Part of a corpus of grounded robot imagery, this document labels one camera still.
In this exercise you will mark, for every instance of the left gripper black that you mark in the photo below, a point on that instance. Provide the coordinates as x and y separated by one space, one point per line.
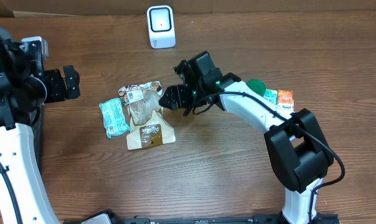
61 92

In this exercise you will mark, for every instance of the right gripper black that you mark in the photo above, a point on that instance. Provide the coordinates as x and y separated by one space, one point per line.
178 98

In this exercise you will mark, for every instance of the beige brown food pouch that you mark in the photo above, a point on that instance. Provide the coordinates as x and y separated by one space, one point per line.
148 128

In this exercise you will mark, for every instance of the teal snack packet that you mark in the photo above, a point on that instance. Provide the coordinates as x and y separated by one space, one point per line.
113 118

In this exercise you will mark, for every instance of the green lid jar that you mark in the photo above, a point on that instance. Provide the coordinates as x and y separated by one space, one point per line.
257 86

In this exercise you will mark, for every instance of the teal tissue pack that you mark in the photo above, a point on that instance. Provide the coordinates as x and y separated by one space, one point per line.
271 96

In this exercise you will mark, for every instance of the orange Kleenex tissue pack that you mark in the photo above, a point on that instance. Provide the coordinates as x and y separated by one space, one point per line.
285 99

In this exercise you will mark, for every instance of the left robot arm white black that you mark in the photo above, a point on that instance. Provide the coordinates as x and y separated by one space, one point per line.
23 198

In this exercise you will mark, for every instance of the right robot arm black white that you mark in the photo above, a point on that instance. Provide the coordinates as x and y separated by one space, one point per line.
297 148

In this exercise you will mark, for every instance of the white barcode scanner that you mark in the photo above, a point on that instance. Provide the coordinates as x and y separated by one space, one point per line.
161 27

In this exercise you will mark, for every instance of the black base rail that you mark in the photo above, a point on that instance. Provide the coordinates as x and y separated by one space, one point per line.
108 216

